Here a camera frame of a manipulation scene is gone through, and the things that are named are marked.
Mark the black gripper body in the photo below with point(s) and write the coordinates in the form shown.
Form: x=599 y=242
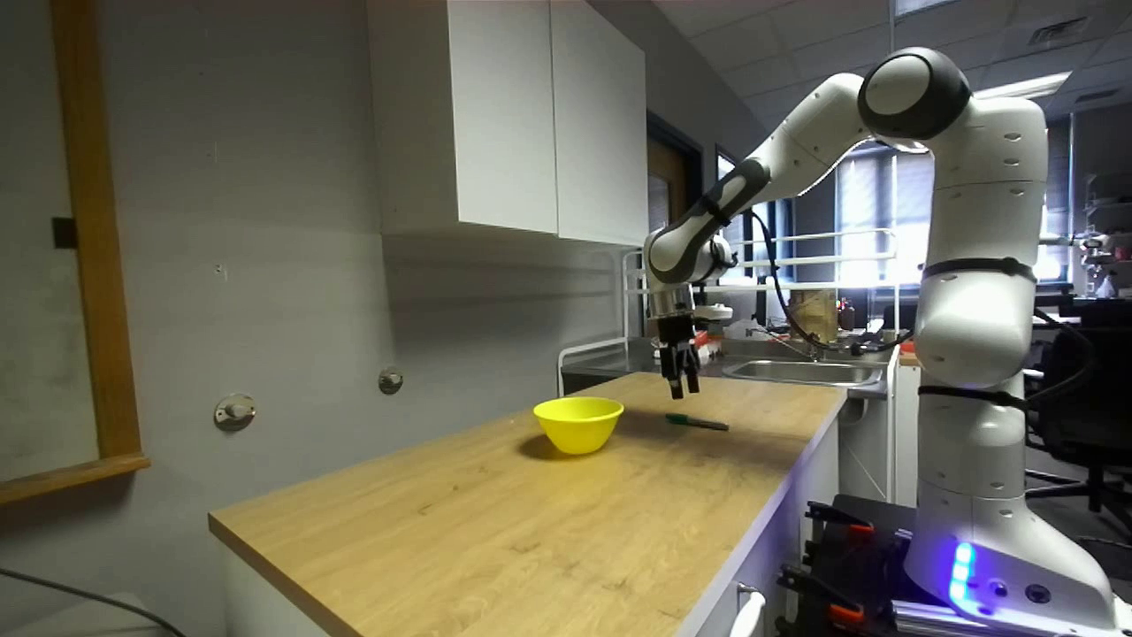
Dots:
x=677 y=333

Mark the green capped grey marker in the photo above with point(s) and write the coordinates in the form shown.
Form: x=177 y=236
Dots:
x=695 y=423

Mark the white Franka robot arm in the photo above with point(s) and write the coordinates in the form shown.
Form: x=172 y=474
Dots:
x=979 y=354

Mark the yellow plastic bowl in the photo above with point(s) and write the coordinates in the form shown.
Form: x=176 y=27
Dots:
x=577 y=425

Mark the stainless steel sink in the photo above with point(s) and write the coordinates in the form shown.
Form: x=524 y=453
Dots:
x=800 y=369

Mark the white counter base cabinet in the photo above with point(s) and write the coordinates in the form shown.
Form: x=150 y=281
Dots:
x=767 y=552

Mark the white cabinet door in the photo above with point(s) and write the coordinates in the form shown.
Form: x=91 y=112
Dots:
x=599 y=129
x=505 y=118

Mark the black orange clamp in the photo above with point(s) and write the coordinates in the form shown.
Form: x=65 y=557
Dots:
x=844 y=530
x=825 y=598

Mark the black office chair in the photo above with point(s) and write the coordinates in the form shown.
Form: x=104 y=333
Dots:
x=1085 y=389

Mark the ceiling light panel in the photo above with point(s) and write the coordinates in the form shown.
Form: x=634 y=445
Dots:
x=1022 y=87

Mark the wooden framed whiteboard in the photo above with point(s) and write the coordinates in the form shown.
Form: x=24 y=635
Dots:
x=92 y=236

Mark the round metal wall knob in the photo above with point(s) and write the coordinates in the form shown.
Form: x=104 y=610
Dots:
x=389 y=379
x=236 y=413

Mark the white wall cabinet body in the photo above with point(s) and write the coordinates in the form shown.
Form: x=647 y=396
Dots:
x=413 y=118

